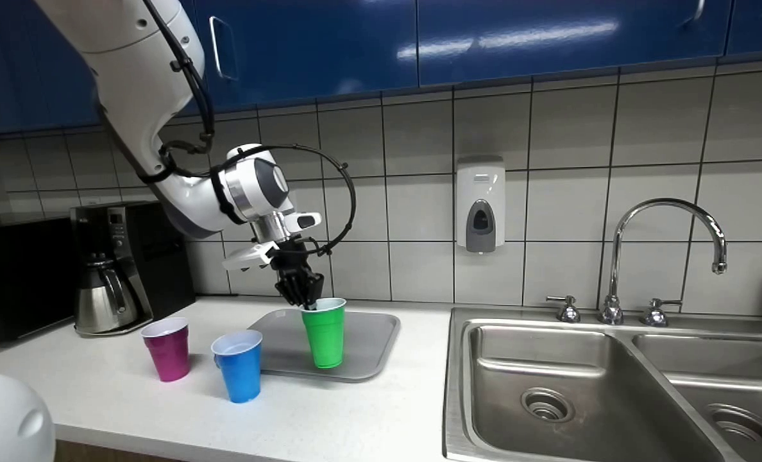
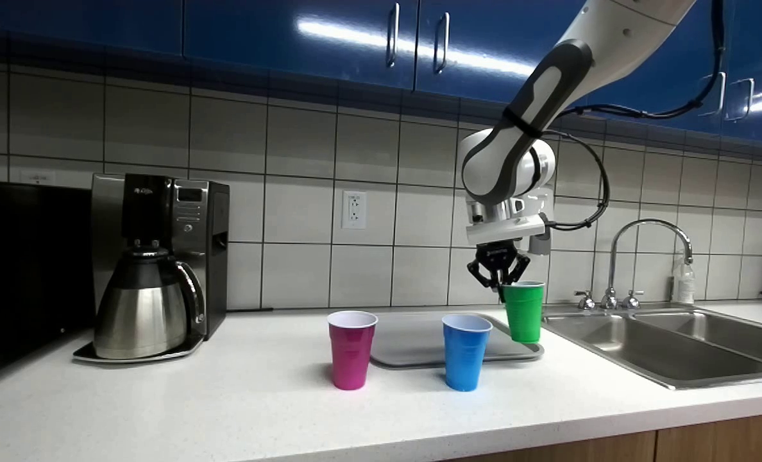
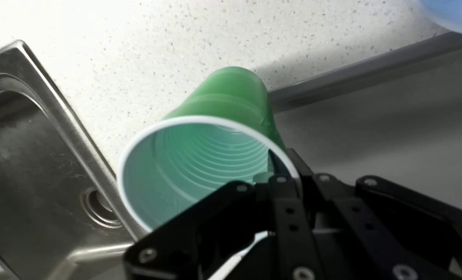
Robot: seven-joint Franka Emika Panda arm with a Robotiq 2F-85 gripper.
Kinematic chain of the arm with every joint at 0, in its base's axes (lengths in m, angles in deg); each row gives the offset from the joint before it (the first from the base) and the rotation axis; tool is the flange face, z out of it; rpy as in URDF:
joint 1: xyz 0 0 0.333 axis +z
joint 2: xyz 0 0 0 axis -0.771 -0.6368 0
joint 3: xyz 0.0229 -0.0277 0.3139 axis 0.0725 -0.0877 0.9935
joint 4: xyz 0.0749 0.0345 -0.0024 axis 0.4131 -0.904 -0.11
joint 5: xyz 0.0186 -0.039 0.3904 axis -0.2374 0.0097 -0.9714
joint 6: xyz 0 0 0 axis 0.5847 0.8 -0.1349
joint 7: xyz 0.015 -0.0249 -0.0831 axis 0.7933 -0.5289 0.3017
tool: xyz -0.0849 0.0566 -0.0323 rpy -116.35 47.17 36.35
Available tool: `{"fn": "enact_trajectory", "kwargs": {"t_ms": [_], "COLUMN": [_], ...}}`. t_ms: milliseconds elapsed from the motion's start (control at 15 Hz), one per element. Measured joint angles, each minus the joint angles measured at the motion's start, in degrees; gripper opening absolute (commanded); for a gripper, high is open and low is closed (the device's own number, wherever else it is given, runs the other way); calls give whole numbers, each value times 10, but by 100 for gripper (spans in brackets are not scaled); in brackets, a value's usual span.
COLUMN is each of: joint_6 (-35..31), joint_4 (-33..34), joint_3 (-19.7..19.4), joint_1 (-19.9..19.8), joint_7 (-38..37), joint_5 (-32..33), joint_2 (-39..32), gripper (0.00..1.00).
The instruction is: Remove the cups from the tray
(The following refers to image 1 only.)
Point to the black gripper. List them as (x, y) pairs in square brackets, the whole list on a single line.
[(293, 258)]

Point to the green plastic cup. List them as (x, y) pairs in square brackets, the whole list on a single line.
[(325, 336)]

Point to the blue plastic cup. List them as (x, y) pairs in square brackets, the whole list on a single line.
[(239, 369)]

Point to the magenta plastic cup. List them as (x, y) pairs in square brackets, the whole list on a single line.
[(167, 349)]

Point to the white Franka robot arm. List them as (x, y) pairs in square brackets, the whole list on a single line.
[(140, 92)]

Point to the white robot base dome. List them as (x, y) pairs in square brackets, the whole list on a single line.
[(3, 418)]

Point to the grey plastic tray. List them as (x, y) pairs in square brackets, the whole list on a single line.
[(371, 342)]

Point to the stainless steel carafe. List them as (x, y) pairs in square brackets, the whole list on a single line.
[(100, 297)]

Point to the wooden lower cabinets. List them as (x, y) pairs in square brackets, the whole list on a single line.
[(107, 453)]

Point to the black microwave oven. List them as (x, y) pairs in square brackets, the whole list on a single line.
[(22, 277)]

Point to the stainless steel double sink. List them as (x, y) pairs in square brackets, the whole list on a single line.
[(567, 394)]

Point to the blue upper cabinets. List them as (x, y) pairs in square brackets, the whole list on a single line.
[(482, 34)]

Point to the chrome gooseneck faucet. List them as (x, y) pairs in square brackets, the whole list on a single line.
[(653, 205)]

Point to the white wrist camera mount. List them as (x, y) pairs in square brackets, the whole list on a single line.
[(252, 255)]

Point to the white wall soap dispenser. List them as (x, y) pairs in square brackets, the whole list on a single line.
[(480, 205)]

